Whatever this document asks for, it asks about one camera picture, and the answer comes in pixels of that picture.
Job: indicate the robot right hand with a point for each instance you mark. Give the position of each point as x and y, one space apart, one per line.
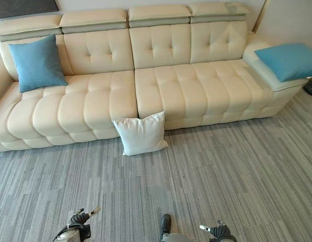
217 230

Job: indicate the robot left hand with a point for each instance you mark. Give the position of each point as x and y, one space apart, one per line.
80 218

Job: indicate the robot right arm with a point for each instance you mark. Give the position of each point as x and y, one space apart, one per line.
225 239

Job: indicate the cream leather tufted sofa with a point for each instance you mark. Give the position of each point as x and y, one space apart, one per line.
171 83

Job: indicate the robot silver leg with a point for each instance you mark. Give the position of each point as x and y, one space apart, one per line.
168 237

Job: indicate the robot dark foot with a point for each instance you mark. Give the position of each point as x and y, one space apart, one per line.
166 223

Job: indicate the white square cushion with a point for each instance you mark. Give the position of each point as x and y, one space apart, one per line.
141 134

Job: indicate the blue square cushion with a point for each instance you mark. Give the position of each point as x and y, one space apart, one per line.
288 60
37 64

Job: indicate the black round base object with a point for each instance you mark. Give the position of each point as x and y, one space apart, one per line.
311 85

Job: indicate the dark framed wall picture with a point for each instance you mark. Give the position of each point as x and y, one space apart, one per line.
24 8

